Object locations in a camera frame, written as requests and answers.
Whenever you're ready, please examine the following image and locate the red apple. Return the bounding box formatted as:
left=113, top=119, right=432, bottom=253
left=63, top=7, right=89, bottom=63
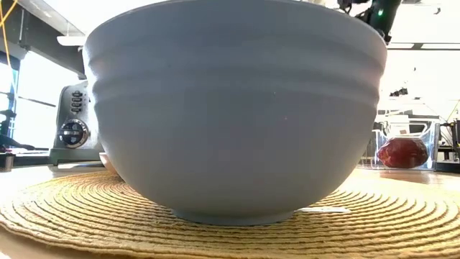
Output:
left=376, top=137, right=430, bottom=170

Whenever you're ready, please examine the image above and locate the clear plastic bin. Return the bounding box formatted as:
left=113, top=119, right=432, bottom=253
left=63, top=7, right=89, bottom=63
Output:
left=358, top=117, right=441, bottom=171

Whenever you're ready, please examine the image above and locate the blue bowl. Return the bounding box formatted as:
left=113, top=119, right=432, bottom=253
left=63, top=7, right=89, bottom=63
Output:
left=81, top=0, right=388, bottom=227

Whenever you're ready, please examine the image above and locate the pink plate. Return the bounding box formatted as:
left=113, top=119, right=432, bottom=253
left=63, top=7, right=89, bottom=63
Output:
left=98, top=151, right=118, bottom=174

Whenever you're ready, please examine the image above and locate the silver four-slot toaster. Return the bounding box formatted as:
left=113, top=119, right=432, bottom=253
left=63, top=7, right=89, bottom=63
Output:
left=49, top=79, right=106, bottom=167

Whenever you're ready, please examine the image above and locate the round woven straw placemat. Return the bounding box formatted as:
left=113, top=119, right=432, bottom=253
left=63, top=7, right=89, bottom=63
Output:
left=0, top=168, right=460, bottom=259

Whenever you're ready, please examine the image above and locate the white ceiling light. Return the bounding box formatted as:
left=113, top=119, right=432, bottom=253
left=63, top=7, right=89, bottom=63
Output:
left=56, top=35, right=87, bottom=47

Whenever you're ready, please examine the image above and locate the grey overhead beam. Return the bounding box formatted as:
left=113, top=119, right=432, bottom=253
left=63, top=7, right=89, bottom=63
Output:
left=0, top=0, right=87, bottom=81

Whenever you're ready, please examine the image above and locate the blue vertical post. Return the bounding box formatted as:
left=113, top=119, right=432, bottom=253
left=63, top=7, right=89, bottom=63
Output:
left=6, top=53, right=21, bottom=141

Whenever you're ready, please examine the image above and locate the yellow cable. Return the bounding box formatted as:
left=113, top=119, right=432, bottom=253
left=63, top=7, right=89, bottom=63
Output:
left=0, top=0, right=19, bottom=94

